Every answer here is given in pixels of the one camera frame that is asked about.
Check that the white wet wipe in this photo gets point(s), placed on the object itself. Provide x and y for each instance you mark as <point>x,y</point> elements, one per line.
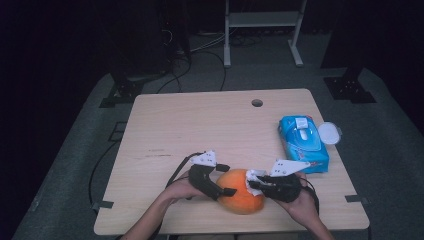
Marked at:
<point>253,190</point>

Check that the grey tape piece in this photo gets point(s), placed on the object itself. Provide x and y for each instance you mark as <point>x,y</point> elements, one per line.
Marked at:
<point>353,198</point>
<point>105,204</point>

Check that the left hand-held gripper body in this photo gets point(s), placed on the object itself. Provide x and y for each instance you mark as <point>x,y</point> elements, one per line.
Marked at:
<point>201,181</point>

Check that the orange plush toy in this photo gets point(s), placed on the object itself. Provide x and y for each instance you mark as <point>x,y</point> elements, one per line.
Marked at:
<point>240,196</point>

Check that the person's right hand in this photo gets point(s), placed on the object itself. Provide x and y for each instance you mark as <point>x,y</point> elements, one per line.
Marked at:
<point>301,211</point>

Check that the black stand base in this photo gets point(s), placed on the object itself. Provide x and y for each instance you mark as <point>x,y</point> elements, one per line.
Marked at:
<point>125,91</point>
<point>348,88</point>

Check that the person's left hand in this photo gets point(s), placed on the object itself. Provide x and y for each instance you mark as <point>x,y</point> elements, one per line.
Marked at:
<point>181,190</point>

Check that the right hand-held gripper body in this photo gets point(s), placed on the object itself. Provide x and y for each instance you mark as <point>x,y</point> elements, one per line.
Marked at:
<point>283,188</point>

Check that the white metal stand frame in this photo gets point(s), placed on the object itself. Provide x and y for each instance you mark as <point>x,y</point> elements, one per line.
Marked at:
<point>263,19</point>

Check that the blue wet wipe pack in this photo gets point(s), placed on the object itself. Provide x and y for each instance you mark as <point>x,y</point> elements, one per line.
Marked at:
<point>310,146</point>

